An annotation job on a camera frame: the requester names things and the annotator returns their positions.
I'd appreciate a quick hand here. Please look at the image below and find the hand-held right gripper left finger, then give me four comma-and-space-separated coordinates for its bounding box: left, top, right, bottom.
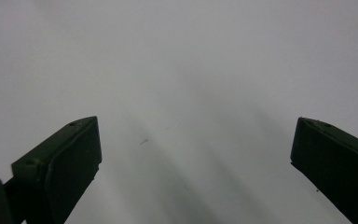
10, 116, 103, 224

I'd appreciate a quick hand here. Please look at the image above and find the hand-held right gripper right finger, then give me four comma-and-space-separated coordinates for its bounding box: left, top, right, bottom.
290, 117, 358, 224

